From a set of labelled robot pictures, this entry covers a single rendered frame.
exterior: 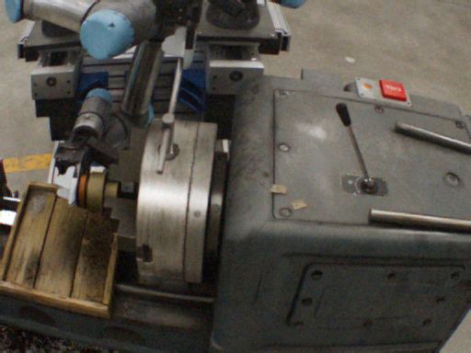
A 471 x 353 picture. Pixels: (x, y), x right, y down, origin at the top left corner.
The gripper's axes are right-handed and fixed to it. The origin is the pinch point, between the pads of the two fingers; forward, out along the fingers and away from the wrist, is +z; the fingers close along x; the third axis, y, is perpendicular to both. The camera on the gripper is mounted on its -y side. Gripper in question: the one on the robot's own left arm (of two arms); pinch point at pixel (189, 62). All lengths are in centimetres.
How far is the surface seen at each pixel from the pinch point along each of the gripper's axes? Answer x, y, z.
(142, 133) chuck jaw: -1.1, 8.0, 15.6
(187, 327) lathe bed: 11, -4, 54
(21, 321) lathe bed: 6, 41, 68
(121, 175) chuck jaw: 1.6, 11.4, 23.6
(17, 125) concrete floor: -170, 105, 91
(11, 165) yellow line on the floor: -140, 97, 100
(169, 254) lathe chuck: 16.8, -0.1, 30.4
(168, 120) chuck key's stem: 12.5, 1.7, 6.9
